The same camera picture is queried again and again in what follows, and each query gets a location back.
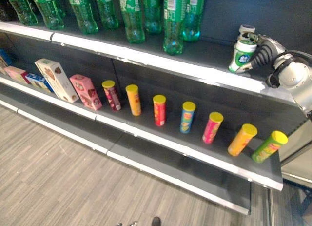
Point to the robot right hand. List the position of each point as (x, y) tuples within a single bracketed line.
[(264, 52)]

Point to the white green gum jar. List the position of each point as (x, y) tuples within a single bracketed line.
[(240, 57)]

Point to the green plastic soda bottle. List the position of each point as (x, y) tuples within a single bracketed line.
[(50, 14), (173, 33), (152, 18), (193, 26), (107, 13), (84, 18), (23, 12), (61, 7), (132, 23)]

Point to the orange chip can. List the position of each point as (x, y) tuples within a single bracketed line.
[(240, 141), (134, 101)]

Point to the pink chip can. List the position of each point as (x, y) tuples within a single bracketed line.
[(211, 129)]

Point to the green chip can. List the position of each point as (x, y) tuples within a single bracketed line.
[(267, 149)]

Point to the blue chip can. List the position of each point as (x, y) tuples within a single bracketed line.
[(187, 119)]

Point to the grey metal shelf board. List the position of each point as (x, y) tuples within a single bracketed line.
[(146, 57), (170, 141), (146, 160)]

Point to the dark red chip can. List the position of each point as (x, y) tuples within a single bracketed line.
[(111, 96)]

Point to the pink cookie box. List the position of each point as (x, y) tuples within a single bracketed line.
[(86, 93)]

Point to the dark robot foot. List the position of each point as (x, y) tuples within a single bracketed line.
[(156, 221)]

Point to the tall white cookie box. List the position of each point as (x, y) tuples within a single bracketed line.
[(58, 80)]

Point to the blue white biscuit box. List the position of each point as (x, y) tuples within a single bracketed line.
[(37, 82)]

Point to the pale pink flat box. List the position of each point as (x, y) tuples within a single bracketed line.
[(15, 73)]

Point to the dark blue snack box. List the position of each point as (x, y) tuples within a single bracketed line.
[(5, 56)]

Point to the dark cola bottle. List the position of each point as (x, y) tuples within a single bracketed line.
[(6, 11)]

